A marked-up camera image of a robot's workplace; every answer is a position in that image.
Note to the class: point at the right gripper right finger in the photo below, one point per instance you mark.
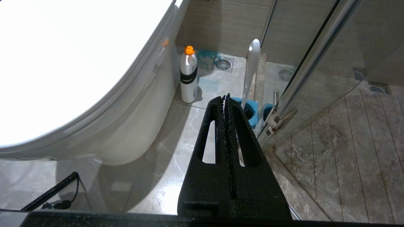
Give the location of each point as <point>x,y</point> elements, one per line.
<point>252,186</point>

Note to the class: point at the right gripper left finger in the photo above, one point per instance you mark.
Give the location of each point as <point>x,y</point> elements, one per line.
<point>206,186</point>

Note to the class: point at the blue toilet brush holder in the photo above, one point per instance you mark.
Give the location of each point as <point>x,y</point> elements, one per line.
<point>251,110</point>

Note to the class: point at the white toilet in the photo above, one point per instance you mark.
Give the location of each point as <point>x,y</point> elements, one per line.
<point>132,126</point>

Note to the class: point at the white cleaner bottle orange cap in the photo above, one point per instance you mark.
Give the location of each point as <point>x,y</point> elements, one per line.
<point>188,78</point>

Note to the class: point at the white toilet seat lid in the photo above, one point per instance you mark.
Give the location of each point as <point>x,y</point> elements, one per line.
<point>63,69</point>

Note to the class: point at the round shower floor drain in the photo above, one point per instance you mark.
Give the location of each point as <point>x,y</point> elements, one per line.
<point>285,74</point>

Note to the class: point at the square metal floor drain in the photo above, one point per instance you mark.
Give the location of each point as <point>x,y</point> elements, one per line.
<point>223,64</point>

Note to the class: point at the glass shower door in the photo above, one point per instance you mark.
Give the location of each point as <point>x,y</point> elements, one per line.
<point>315,63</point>

